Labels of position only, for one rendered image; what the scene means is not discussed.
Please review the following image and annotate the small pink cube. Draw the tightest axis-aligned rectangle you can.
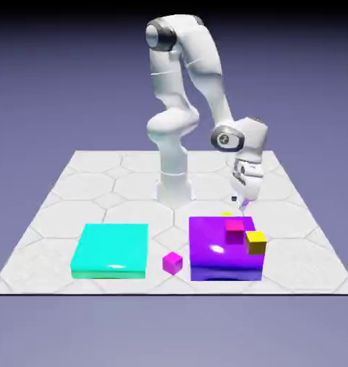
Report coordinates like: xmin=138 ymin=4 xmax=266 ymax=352
xmin=224 ymin=218 xmax=246 ymax=246

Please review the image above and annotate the large purple box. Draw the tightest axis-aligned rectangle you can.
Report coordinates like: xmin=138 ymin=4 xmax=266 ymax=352
xmin=188 ymin=215 xmax=264 ymax=282

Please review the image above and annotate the small yellow cube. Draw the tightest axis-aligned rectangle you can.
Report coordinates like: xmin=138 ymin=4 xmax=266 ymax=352
xmin=244 ymin=230 xmax=268 ymax=256

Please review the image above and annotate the large cyan box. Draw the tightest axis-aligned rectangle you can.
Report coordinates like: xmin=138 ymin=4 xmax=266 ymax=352
xmin=69 ymin=223 xmax=150 ymax=280

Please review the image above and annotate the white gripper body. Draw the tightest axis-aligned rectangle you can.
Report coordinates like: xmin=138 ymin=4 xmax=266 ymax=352
xmin=230 ymin=173 xmax=263 ymax=203

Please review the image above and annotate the small magenta cube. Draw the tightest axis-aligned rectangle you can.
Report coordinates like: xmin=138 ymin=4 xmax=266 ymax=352
xmin=161 ymin=251 xmax=184 ymax=276

